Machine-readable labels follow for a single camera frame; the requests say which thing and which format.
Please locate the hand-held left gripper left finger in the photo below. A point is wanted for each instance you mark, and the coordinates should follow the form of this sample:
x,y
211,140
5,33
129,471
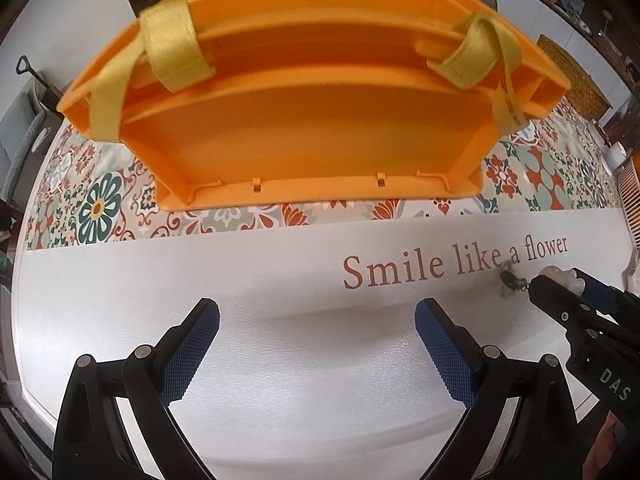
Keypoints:
x,y
192,345

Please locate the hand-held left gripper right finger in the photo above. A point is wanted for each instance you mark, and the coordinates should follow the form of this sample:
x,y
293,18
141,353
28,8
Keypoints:
x,y
445,355

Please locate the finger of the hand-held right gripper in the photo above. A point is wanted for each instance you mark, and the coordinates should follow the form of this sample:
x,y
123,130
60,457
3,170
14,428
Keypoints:
x,y
607,297
560,305

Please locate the white patterned tablecloth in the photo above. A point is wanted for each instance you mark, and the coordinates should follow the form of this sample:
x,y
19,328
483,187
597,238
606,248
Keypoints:
x,y
250,280

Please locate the white slatted rack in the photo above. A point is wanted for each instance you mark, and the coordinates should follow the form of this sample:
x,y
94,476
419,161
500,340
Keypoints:
x,y
631,205

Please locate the white cup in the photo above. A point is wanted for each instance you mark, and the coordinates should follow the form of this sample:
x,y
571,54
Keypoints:
x,y
615,157

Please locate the wicker basket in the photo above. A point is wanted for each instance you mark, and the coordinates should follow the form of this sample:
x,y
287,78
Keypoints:
x,y
575,75

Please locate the grey stroller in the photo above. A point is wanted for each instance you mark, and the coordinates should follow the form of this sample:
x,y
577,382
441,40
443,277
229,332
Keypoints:
x,y
22,145

